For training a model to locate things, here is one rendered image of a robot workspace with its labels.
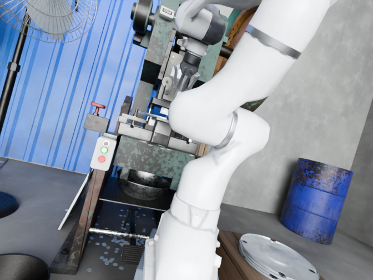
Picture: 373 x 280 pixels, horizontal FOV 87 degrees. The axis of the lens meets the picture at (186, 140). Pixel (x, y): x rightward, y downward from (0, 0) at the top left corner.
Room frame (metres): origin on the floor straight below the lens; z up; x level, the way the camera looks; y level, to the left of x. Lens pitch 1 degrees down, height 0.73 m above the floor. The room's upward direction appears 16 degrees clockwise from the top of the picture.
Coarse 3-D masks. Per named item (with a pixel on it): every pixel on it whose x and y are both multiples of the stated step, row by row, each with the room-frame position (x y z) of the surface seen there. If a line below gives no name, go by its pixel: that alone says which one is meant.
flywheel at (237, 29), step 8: (256, 8) 1.23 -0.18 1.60; (240, 16) 1.39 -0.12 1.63; (248, 16) 1.34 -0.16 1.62; (232, 24) 1.51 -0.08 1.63; (240, 24) 1.43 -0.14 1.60; (232, 32) 1.49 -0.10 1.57; (240, 32) 1.40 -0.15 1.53; (232, 40) 1.51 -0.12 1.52; (232, 48) 1.48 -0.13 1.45; (216, 64) 1.61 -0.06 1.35; (224, 64) 1.53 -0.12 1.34; (216, 72) 1.60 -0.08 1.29
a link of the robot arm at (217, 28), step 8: (208, 8) 0.75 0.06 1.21; (216, 8) 0.75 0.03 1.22; (216, 16) 0.70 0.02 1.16; (216, 24) 0.69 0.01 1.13; (224, 24) 0.71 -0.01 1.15; (208, 32) 0.70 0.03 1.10; (216, 32) 0.70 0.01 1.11; (224, 32) 0.73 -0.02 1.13; (208, 40) 0.73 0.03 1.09; (216, 40) 0.72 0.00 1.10
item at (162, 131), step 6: (156, 120) 1.05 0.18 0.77; (162, 120) 0.93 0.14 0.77; (156, 126) 1.05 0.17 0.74; (162, 126) 1.06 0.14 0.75; (168, 126) 1.06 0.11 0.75; (156, 132) 1.05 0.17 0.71; (162, 132) 1.06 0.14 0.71; (168, 132) 1.07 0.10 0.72; (156, 138) 1.04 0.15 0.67; (162, 138) 1.06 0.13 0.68; (168, 138) 1.07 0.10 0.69; (162, 144) 1.06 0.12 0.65
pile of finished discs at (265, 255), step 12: (240, 240) 0.82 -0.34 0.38; (252, 240) 0.86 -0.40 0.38; (264, 240) 0.90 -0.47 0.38; (240, 252) 0.77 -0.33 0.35; (252, 252) 0.75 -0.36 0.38; (264, 252) 0.77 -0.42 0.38; (276, 252) 0.80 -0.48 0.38; (288, 252) 0.84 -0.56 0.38; (252, 264) 0.70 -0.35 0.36; (264, 264) 0.68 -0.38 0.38; (276, 264) 0.71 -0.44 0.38; (288, 264) 0.73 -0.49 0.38; (300, 264) 0.77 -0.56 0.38; (276, 276) 0.65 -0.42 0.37; (288, 276) 0.66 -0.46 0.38; (300, 276) 0.68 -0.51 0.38; (312, 276) 0.71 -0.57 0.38
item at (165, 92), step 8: (176, 56) 1.14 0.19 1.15; (168, 64) 1.13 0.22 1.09; (176, 64) 1.14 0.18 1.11; (168, 72) 1.14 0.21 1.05; (168, 80) 1.13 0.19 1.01; (184, 80) 1.16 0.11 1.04; (160, 88) 1.13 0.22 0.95; (168, 88) 1.11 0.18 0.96; (160, 96) 1.14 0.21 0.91; (168, 96) 1.12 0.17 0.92
